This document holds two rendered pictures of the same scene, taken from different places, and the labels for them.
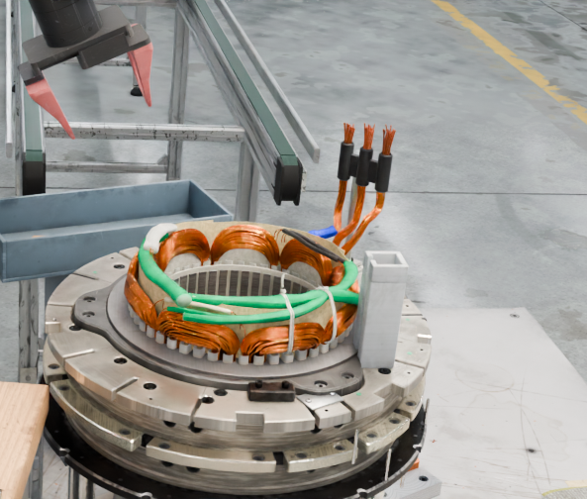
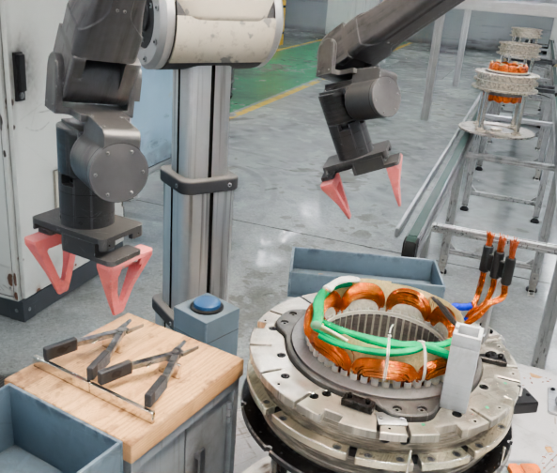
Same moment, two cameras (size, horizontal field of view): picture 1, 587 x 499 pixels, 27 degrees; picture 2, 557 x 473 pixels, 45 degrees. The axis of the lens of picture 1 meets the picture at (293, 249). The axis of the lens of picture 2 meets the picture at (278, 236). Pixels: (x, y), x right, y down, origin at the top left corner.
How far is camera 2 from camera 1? 0.35 m
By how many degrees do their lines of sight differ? 30
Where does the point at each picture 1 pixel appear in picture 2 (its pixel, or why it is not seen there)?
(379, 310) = (456, 367)
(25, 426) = (208, 379)
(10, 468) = (178, 402)
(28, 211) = (325, 259)
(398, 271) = (472, 342)
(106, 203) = (375, 264)
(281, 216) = not seen: outside the picture
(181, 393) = (301, 386)
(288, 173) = not seen: outside the picture
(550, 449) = not seen: outside the picture
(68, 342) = (260, 335)
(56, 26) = (341, 146)
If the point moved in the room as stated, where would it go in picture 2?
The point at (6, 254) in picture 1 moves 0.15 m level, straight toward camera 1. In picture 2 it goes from (291, 280) to (255, 320)
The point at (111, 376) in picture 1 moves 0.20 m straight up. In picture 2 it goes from (267, 363) to (279, 196)
